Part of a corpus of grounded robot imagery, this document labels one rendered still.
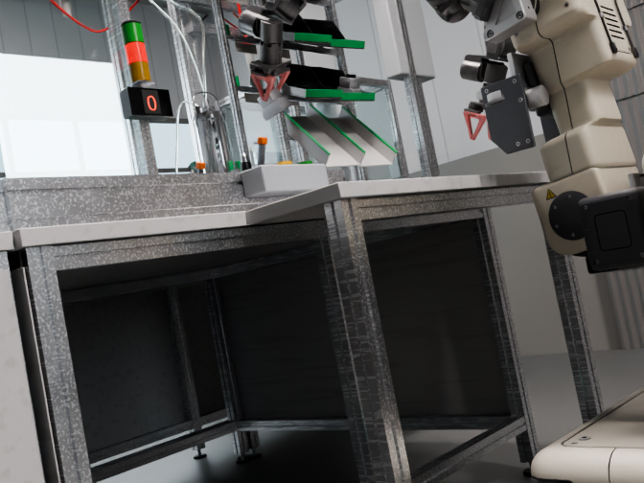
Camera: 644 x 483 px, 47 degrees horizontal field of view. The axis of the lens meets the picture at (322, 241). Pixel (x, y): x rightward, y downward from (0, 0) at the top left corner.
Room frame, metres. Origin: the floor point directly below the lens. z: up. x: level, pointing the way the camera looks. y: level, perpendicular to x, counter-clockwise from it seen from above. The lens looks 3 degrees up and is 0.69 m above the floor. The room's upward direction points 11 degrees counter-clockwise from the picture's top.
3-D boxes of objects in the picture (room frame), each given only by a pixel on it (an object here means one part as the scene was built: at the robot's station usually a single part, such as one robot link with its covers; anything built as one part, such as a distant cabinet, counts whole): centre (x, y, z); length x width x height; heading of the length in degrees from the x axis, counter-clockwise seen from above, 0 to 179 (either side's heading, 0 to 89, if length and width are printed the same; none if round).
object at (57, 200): (1.59, 0.23, 0.91); 0.89 x 0.06 x 0.11; 138
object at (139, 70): (1.83, 0.37, 1.29); 0.05 x 0.05 x 0.05
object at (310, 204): (1.90, -0.11, 0.84); 0.90 x 0.70 x 0.03; 136
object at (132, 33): (1.83, 0.37, 1.39); 0.05 x 0.05 x 0.05
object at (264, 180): (1.69, 0.05, 0.93); 0.21 x 0.07 x 0.06; 138
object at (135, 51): (1.83, 0.37, 1.34); 0.05 x 0.05 x 0.05
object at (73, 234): (2.19, 0.49, 0.85); 1.50 x 1.41 x 0.03; 138
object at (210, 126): (2.87, 0.35, 1.32); 0.14 x 0.14 x 0.38
